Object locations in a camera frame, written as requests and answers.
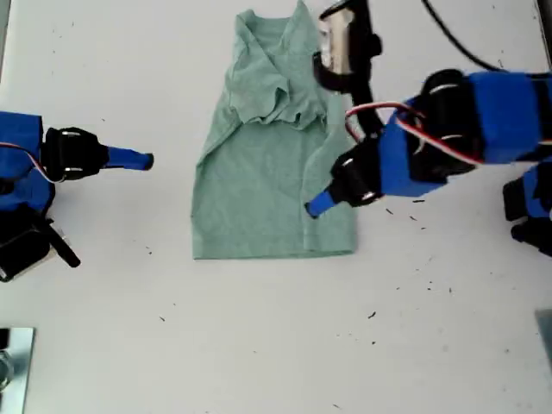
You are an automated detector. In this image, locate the thin black camera cable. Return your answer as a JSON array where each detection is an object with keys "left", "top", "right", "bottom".
[{"left": 421, "top": 0, "right": 506, "bottom": 72}]

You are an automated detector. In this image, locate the thick black camera cable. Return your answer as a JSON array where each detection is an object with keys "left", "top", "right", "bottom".
[{"left": 46, "top": 223, "right": 82, "bottom": 268}]

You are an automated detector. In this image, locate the black camera stalk with ring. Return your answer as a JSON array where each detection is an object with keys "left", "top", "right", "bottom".
[{"left": 312, "top": 0, "right": 385, "bottom": 143}]

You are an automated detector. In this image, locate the white printed camera box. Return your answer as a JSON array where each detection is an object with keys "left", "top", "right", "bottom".
[{"left": 317, "top": 0, "right": 367, "bottom": 77}]

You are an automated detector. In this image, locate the green t-shirt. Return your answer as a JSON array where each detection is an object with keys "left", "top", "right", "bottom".
[{"left": 191, "top": 0, "right": 360, "bottom": 261}]

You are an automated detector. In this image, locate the wide steel plate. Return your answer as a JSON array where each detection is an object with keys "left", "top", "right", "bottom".
[{"left": 0, "top": 327, "right": 36, "bottom": 414}]

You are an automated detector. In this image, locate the black camera box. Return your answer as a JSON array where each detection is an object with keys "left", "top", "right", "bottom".
[{"left": 0, "top": 228, "right": 57, "bottom": 284}]

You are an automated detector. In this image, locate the red white wire on arm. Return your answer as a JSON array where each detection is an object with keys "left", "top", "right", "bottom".
[{"left": 0, "top": 143, "right": 58, "bottom": 185}]

